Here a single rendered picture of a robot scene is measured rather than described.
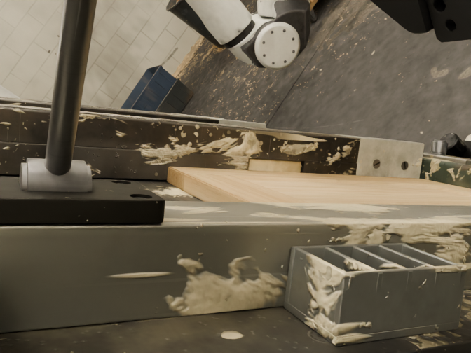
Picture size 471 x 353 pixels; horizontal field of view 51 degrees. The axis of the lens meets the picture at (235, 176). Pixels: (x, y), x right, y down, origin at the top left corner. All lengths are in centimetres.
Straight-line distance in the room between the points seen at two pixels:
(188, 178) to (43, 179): 33
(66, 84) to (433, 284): 17
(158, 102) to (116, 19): 135
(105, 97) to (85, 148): 516
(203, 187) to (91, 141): 14
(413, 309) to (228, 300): 8
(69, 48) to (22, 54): 545
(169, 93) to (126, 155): 424
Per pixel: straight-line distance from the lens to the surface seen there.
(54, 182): 20
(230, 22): 84
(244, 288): 22
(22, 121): 55
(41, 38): 564
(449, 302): 25
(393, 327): 23
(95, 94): 569
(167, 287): 21
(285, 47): 84
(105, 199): 19
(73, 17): 17
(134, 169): 57
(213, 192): 46
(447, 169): 78
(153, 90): 476
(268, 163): 64
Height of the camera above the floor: 144
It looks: 27 degrees down
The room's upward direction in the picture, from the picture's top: 53 degrees counter-clockwise
